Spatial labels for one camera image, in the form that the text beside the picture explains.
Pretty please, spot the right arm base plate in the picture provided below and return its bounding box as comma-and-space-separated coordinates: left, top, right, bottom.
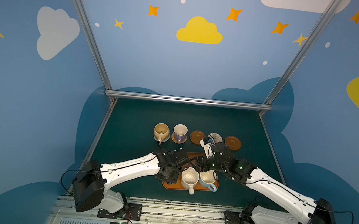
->
224, 211, 255, 224

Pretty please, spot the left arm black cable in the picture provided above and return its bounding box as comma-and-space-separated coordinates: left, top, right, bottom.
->
59, 146, 164, 204

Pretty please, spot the aluminium frame back bar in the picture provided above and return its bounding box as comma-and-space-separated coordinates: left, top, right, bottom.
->
105, 90, 272, 111

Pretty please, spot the multicolour woven coaster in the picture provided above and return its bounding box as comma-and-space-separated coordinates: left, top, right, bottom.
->
208, 133, 223, 144

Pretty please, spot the light blue mug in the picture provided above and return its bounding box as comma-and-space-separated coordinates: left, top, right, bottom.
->
199, 170, 217, 193

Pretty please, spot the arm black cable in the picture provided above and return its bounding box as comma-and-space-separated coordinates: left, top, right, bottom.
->
59, 146, 164, 204
208, 169, 358, 224

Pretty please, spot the orange serving tray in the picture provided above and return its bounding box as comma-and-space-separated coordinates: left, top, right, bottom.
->
163, 152, 219, 191

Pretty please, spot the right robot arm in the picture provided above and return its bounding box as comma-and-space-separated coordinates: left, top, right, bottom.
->
200, 139, 336, 224

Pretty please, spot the brown wooden coaster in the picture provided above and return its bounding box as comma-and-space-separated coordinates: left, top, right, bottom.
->
225, 136, 242, 151
190, 130, 205, 145

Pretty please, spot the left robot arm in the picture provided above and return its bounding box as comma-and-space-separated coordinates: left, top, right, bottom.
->
72, 149, 189, 217

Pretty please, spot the cream yellow mug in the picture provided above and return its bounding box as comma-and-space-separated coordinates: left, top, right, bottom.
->
153, 123, 170, 145

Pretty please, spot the white mug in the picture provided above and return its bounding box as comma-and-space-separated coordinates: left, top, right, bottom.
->
181, 167, 199, 195

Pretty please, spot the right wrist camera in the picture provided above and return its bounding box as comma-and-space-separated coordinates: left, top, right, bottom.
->
200, 135, 214, 159

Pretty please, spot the rattan woven coaster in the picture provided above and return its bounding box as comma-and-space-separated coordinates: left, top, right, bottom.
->
172, 133, 188, 144

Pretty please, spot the lavender mug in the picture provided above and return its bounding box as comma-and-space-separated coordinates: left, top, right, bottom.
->
173, 124, 188, 136

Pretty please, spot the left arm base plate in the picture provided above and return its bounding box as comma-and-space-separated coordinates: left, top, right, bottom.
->
97, 203, 142, 221

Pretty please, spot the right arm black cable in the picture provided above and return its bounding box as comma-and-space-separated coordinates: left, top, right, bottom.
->
208, 169, 358, 224

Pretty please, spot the aluminium frame post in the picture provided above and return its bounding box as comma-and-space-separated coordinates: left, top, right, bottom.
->
72, 0, 112, 91
259, 0, 343, 118

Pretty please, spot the aluminium frame left post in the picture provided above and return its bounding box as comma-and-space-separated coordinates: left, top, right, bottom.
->
72, 0, 112, 91

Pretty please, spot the aluminium frame right post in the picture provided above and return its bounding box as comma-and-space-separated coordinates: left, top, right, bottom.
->
259, 0, 343, 118

